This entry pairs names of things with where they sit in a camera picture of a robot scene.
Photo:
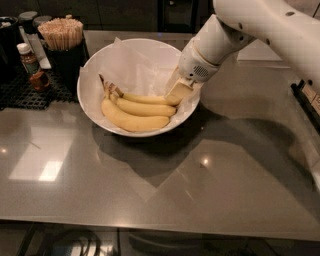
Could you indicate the bundle of wooden chopsticks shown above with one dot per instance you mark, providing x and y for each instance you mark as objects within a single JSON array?
[{"x": 62, "y": 34}]

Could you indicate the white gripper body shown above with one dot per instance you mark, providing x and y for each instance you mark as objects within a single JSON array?
[{"x": 192, "y": 65}]

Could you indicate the black grid mat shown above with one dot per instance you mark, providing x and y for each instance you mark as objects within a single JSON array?
[{"x": 17, "y": 92}]

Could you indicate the small red-brown jar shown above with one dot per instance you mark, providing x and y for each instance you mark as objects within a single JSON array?
[{"x": 40, "y": 81}]

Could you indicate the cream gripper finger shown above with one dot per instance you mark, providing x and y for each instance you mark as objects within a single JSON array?
[
  {"x": 172, "y": 80},
  {"x": 180, "y": 89}
]

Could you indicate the white ceramic bowl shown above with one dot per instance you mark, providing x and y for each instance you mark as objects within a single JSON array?
[{"x": 93, "y": 110}]

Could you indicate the white flat utensil packet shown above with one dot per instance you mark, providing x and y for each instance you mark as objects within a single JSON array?
[{"x": 35, "y": 43}]

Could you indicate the yellow banana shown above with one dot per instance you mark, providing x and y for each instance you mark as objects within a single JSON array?
[
  {"x": 155, "y": 100},
  {"x": 126, "y": 121},
  {"x": 140, "y": 109}
]

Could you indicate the black chopstick holder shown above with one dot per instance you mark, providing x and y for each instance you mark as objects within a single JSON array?
[{"x": 67, "y": 64}]

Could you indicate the black container at left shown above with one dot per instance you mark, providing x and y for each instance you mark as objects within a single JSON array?
[{"x": 9, "y": 39}]

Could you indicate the white paper bowl liner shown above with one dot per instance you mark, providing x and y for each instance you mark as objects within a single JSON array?
[{"x": 133, "y": 63}]

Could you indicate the small white-capped sauce bottle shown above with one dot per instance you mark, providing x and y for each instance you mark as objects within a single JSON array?
[{"x": 28, "y": 58}]

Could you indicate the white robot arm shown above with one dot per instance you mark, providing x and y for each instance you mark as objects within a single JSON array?
[{"x": 291, "y": 34}]

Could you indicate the dark lidded jar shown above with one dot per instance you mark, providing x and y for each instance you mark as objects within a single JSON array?
[
  {"x": 26, "y": 20},
  {"x": 40, "y": 20}
]

